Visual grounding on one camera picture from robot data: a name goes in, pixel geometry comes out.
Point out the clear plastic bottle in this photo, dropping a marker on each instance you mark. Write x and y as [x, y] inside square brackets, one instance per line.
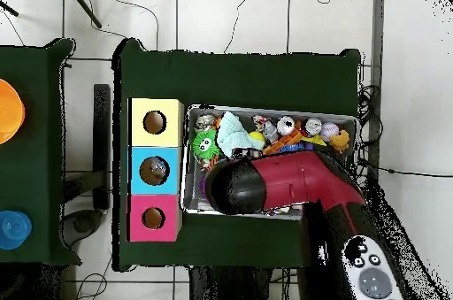
[157, 165]

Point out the orange plastic tray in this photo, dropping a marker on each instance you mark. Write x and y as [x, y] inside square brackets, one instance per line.
[283, 140]

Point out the white baseball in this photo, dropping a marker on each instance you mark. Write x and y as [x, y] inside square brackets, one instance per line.
[330, 132]

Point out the blue spiky toy with eyes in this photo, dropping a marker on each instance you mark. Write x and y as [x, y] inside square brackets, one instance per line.
[292, 147]

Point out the orange plastic bowl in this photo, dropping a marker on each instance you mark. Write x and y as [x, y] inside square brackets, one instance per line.
[10, 112]

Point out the dark green table cloth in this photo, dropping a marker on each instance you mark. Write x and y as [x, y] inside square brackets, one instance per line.
[230, 80]

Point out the blue plastic cup stack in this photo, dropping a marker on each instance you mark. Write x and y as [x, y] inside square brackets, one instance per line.
[14, 229]

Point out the black upright panel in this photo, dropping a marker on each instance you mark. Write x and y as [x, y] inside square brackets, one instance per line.
[102, 137]

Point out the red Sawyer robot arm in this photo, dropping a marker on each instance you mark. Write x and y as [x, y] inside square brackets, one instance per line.
[300, 179]

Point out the dark green side-table cloth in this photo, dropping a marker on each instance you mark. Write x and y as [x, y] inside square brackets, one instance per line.
[35, 172]

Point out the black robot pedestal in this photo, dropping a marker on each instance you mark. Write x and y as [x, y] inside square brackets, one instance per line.
[219, 286]

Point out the wooden box with three holes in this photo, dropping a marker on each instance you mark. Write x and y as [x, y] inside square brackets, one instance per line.
[166, 137]

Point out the yellow ball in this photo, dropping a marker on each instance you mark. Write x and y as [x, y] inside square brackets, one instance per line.
[257, 136]

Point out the mint green cloth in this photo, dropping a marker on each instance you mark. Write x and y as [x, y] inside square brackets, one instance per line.
[230, 133]

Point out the black tripod leg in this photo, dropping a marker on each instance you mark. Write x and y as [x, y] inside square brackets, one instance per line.
[85, 6]
[9, 8]

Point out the grey floor strip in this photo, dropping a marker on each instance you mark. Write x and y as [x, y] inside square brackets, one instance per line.
[378, 31]

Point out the crushed silver can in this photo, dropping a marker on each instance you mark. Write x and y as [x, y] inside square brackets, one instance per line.
[246, 153]

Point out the green spiky toy with eyes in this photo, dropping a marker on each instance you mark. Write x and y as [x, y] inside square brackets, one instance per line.
[205, 144]

